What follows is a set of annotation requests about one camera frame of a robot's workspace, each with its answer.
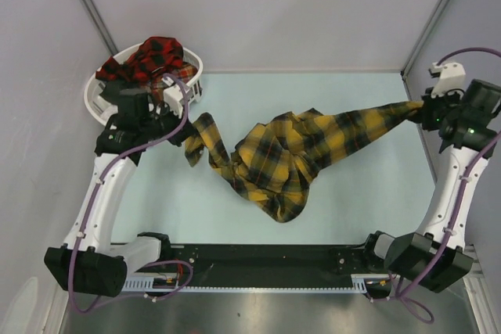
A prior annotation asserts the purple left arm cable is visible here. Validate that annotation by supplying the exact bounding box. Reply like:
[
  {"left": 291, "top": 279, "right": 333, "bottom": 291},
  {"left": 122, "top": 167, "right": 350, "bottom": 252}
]
[{"left": 68, "top": 74, "right": 196, "bottom": 314}]

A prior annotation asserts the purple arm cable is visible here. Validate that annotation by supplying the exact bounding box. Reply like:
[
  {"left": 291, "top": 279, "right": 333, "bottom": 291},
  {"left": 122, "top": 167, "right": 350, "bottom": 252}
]
[
  {"left": 367, "top": 46, "right": 501, "bottom": 324},
  {"left": 68, "top": 74, "right": 196, "bottom": 314}
]

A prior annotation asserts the yellow plaid long sleeve shirt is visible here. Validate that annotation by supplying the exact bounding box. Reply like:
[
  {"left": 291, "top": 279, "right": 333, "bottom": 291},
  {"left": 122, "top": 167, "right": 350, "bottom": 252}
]
[{"left": 185, "top": 101, "right": 423, "bottom": 223}]

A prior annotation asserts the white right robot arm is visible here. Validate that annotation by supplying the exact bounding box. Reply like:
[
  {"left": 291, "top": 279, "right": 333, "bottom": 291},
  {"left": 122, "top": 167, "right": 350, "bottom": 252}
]
[{"left": 361, "top": 80, "right": 500, "bottom": 293}]

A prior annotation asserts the white plastic laundry basket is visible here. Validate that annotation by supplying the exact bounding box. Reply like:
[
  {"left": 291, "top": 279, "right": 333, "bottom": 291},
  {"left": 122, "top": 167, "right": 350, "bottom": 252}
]
[{"left": 84, "top": 43, "right": 204, "bottom": 126}]

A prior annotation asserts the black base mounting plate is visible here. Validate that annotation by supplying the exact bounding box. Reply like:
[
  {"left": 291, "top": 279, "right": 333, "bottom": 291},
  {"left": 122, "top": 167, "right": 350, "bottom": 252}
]
[{"left": 160, "top": 244, "right": 373, "bottom": 287}]

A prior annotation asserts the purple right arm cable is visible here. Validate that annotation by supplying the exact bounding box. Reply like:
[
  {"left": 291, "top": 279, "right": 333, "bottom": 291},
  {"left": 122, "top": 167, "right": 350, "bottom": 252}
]
[{"left": 367, "top": 46, "right": 501, "bottom": 324}]

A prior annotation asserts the red black checkered shirt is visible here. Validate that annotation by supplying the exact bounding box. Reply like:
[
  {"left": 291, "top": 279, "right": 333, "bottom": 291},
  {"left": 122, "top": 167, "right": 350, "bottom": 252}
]
[{"left": 96, "top": 37, "right": 184, "bottom": 84}]

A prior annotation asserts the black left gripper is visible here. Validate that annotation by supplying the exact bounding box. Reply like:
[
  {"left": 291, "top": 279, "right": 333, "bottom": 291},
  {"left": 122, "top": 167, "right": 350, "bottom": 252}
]
[{"left": 139, "top": 99, "right": 197, "bottom": 147}]

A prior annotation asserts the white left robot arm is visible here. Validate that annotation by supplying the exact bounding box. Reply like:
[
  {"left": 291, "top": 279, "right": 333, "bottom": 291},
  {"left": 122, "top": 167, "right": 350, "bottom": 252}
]
[{"left": 44, "top": 81, "right": 189, "bottom": 297}]

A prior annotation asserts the white cable duct rail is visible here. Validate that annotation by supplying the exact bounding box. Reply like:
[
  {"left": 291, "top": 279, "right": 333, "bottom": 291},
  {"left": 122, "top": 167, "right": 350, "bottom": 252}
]
[{"left": 122, "top": 275, "right": 391, "bottom": 296}]

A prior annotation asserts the red tan plaid shirt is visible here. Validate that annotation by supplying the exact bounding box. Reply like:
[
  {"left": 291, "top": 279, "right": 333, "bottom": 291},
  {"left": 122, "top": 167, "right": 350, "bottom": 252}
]
[{"left": 147, "top": 60, "right": 199, "bottom": 105}]

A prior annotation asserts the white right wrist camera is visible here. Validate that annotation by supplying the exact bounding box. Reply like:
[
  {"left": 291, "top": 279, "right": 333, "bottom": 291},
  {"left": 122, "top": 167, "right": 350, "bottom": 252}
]
[{"left": 429, "top": 62, "right": 466, "bottom": 98}]

